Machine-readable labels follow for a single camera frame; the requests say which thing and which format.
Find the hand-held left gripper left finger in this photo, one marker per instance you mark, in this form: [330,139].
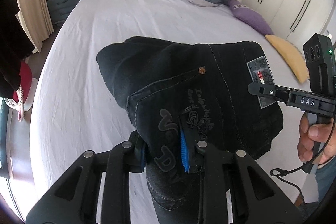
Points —
[142,158]

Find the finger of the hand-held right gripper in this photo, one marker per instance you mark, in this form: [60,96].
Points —
[270,92]

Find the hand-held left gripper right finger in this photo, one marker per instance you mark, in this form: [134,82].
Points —
[184,153]

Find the black denim pants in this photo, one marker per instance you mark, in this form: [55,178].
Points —
[162,77]

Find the person's right hand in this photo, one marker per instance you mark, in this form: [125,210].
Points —
[305,145]

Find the yellow pillow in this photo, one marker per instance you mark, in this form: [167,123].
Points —
[288,58]

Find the purple pillow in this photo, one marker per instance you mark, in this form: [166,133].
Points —
[252,16]

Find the person's blue jeans leg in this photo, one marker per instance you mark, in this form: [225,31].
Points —
[326,182]

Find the bed with white sheet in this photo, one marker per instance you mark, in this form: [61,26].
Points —
[105,29]

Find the red bag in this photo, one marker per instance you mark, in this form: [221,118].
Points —
[25,77]

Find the dark blue nightstand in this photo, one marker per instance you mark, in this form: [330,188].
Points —
[65,6]

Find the beige curtain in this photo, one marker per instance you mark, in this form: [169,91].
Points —
[31,3]

